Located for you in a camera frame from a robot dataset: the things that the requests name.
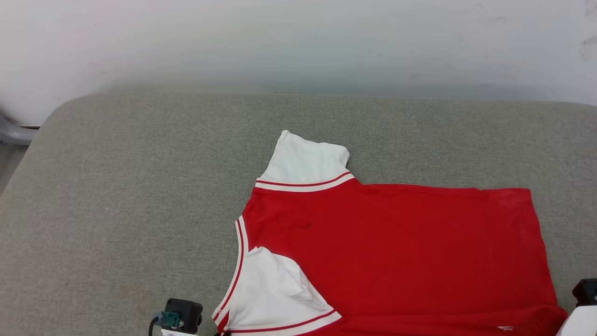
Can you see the red white Bulls jersey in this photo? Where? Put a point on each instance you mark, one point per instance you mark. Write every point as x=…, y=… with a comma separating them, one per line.
x=396, y=252

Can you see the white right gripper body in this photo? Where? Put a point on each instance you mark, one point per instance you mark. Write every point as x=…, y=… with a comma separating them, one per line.
x=580, y=323

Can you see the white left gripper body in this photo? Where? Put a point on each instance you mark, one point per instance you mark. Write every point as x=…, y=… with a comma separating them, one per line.
x=173, y=332

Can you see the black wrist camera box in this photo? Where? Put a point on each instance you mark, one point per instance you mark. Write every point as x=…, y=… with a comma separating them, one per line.
x=586, y=291
x=186, y=313

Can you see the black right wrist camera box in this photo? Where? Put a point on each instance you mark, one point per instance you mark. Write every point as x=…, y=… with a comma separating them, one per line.
x=586, y=291

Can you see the grey metal pipe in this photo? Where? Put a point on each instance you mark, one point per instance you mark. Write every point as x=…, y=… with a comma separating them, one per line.
x=14, y=134

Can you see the grey fabric sofa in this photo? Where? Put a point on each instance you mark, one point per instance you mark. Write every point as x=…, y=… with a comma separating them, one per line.
x=140, y=196

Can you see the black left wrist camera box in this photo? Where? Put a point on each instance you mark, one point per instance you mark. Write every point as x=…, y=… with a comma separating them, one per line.
x=186, y=313

